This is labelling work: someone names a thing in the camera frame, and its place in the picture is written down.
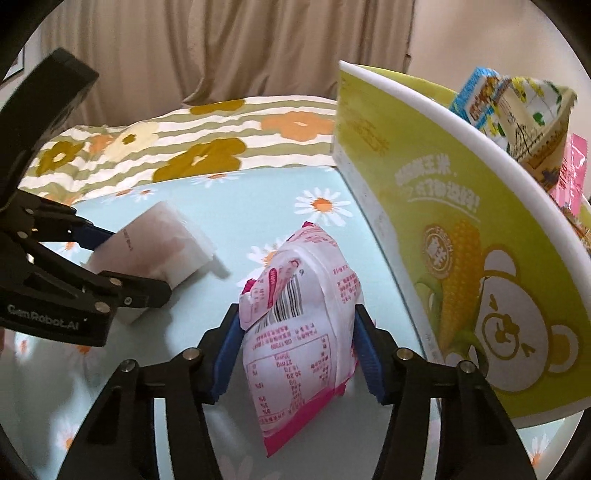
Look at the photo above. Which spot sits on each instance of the yellow-green cardboard box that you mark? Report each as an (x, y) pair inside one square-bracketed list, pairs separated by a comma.
[(438, 184)]

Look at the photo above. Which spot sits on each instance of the light blue daisy tablecloth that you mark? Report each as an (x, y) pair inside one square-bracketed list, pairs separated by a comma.
[(240, 217)]

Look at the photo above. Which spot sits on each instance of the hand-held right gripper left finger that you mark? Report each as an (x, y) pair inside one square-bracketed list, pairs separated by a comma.
[(226, 355)]

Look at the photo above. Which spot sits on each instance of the yellow green printed snack packet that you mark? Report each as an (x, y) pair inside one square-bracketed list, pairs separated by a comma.
[(540, 120)]

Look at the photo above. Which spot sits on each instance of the beige curtain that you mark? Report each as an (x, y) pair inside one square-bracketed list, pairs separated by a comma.
[(207, 46)]

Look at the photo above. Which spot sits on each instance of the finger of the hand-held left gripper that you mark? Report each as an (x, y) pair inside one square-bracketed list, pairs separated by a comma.
[(147, 290), (92, 237)]

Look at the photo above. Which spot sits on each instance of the blue snack box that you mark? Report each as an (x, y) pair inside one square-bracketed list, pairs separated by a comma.
[(475, 97)]

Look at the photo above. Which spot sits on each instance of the red yellow snack packet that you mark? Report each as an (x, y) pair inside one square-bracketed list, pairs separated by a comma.
[(582, 230)]

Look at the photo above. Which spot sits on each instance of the pink white snack packet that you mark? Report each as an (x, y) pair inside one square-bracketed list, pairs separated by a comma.
[(300, 346)]

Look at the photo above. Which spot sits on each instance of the framed wall picture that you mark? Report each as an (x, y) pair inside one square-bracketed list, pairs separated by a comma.
[(16, 64)]

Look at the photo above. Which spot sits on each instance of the striped floral blanket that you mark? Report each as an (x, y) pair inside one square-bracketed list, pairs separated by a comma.
[(207, 152)]

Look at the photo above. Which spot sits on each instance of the pale translucent white packet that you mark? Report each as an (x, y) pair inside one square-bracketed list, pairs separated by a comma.
[(157, 240)]

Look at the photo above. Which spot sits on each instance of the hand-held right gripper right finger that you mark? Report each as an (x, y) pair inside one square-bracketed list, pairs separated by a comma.
[(369, 360)]

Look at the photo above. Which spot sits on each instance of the bright pink snack packet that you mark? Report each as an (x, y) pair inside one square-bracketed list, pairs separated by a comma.
[(570, 175)]

